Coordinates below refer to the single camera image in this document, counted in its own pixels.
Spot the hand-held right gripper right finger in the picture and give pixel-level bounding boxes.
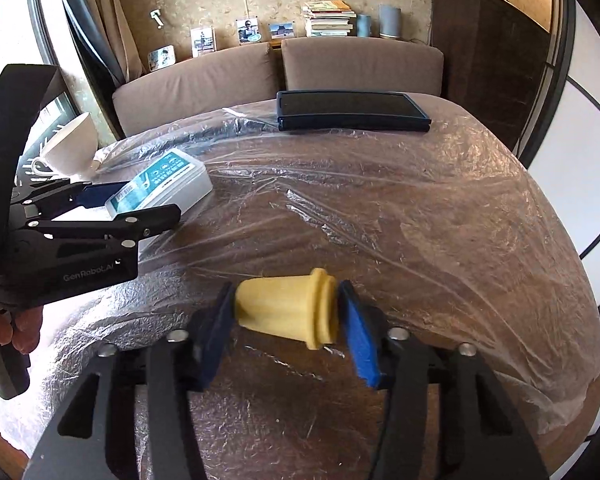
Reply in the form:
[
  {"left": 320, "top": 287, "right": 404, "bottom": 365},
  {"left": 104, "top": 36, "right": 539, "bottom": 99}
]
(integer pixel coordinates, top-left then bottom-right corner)
[{"left": 337, "top": 280, "right": 548, "bottom": 480}]

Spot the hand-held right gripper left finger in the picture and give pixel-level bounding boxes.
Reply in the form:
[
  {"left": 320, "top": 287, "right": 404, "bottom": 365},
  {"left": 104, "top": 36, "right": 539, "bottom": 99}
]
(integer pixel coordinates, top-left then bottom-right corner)
[{"left": 24, "top": 282, "right": 236, "bottom": 480}]

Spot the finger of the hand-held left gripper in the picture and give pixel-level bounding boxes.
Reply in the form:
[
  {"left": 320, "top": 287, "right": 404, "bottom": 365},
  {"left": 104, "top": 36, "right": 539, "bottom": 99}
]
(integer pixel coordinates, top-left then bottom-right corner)
[
  {"left": 21, "top": 179, "right": 131, "bottom": 219},
  {"left": 27, "top": 203, "right": 183, "bottom": 249}
]

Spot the white floss pick box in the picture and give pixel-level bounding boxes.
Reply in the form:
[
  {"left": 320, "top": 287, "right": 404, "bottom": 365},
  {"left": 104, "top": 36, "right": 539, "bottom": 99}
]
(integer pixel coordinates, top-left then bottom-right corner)
[{"left": 104, "top": 147, "right": 214, "bottom": 221}]

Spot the yellow plastic cup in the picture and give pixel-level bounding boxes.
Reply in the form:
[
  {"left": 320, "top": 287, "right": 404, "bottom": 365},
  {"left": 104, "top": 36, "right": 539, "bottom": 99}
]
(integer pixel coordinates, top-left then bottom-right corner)
[{"left": 235, "top": 267, "right": 340, "bottom": 352}]

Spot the person's left hand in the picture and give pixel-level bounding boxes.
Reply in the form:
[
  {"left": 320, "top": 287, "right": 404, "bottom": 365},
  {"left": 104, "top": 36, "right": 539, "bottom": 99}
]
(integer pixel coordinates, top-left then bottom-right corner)
[{"left": 0, "top": 305, "right": 46, "bottom": 372}]

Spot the white ceramic cup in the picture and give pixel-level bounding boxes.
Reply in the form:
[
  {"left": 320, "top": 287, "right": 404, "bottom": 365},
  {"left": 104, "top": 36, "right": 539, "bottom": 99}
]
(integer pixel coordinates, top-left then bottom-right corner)
[{"left": 30, "top": 111, "right": 101, "bottom": 178}]

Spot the brown sofa cushion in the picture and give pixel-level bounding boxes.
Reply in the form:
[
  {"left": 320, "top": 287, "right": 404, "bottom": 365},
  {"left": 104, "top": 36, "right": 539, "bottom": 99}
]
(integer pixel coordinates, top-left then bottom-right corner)
[
  {"left": 281, "top": 36, "right": 445, "bottom": 98},
  {"left": 112, "top": 42, "right": 276, "bottom": 138}
]

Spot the beige curtain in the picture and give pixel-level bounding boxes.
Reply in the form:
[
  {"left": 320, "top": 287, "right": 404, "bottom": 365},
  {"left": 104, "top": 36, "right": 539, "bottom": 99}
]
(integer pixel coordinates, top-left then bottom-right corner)
[{"left": 87, "top": 0, "right": 147, "bottom": 83}]

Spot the dark curtain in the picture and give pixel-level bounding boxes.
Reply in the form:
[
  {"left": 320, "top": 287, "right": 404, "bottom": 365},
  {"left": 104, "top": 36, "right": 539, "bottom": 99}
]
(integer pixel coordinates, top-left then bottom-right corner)
[{"left": 55, "top": 0, "right": 126, "bottom": 86}]

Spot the dark rectangular tray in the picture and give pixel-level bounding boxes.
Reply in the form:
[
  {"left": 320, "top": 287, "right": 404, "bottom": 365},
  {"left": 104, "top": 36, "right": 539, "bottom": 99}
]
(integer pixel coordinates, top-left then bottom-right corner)
[{"left": 276, "top": 90, "right": 432, "bottom": 133}]

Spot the stack of books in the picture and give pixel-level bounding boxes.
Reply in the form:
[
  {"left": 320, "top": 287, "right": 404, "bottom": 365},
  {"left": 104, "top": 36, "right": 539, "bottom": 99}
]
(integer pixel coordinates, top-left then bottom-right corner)
[{"left": 301, "top": 0, "right": 357, "bottom": 38}]

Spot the white paper sliding door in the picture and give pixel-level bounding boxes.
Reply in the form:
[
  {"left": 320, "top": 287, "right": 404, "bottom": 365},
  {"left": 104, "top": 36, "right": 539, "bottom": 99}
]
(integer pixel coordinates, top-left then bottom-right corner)
[{"left": 525, "top": 0, "right": 600, "bottom": 321}]

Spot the dark wooden cabinet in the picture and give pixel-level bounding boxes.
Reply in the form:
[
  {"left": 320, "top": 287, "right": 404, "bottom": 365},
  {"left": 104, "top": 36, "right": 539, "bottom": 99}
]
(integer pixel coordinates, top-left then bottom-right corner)
[{"left": 431, "top": 0, "right": 553, "bottom": 153}]

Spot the grey cylinder speaker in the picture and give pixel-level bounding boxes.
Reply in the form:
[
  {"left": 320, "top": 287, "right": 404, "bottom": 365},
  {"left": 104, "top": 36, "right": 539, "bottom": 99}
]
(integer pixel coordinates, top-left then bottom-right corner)
[{"left": 378, "top": 4, "right": 402, "bottom": 40}]

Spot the rounded photo frame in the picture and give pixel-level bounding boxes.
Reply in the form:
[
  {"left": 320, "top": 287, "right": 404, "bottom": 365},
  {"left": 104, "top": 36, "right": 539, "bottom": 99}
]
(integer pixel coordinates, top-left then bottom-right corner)
[{"left": 147, "top": 45, "right": 176, "bottom": 72}]

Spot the tall clear photo frame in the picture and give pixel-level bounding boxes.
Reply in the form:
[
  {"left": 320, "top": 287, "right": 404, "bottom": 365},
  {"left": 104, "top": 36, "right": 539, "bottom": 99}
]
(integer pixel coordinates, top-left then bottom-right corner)
[{"left": 190, "top": 26, "right": 216, "bottom": 58}]

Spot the portrait photo frame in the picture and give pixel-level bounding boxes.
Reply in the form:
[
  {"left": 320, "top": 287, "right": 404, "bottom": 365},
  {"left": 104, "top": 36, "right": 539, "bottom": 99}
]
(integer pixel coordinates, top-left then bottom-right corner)
[{"left": 236, "top": 17, "right": 261, "bottom": 44}]

